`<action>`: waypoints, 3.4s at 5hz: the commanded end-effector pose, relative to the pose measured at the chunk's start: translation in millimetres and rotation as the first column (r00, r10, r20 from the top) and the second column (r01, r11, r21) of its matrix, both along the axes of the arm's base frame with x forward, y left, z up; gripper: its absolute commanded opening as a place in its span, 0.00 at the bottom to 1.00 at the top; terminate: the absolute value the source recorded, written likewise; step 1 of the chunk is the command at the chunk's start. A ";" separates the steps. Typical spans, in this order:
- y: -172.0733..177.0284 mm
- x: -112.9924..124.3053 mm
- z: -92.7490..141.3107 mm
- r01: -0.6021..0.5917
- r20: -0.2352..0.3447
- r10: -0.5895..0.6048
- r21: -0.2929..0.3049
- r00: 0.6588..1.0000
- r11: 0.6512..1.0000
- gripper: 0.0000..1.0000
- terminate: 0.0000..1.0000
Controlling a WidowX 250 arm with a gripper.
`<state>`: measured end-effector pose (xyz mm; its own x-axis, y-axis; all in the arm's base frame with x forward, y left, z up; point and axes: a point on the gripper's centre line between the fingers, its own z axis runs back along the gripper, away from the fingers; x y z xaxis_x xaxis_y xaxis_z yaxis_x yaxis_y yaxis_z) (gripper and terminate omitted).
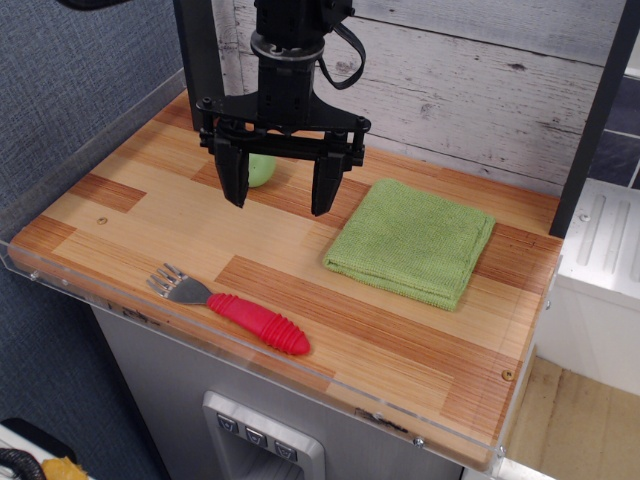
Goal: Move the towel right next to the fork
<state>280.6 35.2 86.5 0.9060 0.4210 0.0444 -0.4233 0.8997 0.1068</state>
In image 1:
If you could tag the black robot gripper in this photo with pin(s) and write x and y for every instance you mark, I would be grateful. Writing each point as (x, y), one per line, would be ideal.
(284, 118)

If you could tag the green cloth napkin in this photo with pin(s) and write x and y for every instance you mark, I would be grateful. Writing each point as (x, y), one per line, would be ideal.
(411, 243)

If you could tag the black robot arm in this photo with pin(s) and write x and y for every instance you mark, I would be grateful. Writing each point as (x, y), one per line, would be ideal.
(302, 24)

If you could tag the light green ball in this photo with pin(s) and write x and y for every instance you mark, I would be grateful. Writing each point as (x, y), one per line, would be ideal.
(261, 169)

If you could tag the grey cabinet with dispenser panel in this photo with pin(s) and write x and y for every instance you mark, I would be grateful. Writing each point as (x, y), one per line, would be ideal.
(214, 415)

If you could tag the white ribbed appliance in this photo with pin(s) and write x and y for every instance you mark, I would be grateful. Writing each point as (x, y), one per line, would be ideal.
(590, 324)

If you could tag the yellow and black object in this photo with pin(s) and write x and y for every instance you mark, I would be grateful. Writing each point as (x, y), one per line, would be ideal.
(28, 452)

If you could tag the left dark metal post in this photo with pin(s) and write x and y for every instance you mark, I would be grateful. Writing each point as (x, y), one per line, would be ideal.
(200, 53)

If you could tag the dark metal post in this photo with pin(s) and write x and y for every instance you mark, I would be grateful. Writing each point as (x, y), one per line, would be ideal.
(200, 53)
(615, 67)

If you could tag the red handled metal fork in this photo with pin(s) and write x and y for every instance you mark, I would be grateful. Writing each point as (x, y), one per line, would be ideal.
(272, 328)

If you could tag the right dark metal post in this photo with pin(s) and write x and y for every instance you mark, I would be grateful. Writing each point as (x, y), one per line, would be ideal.
(615, 67)

